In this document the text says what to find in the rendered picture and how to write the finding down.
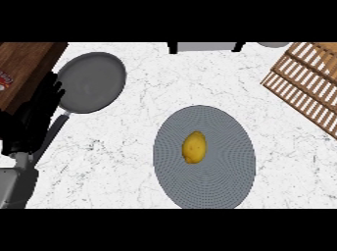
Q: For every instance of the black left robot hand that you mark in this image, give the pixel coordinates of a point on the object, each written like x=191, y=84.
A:
x=28, y=121

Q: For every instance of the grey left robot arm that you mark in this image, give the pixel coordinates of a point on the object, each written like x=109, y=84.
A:
x=6, y=186

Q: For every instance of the round grey placemat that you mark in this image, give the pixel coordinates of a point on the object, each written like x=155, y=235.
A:
x=204, y=157

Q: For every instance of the wooden slatted tiered shelf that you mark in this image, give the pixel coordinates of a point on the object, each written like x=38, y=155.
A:
x=315, y=88

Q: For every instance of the brown wooden board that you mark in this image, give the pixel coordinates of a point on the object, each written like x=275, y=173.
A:
x=16, y=72

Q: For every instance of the grey frying pan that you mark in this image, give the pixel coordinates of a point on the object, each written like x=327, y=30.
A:
x=90, y=83

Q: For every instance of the grey appliance with black legs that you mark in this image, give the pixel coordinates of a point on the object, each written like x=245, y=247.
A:
x=207, y=46

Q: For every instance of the grey round object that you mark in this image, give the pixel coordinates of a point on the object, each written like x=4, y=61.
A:
x=273, y=44

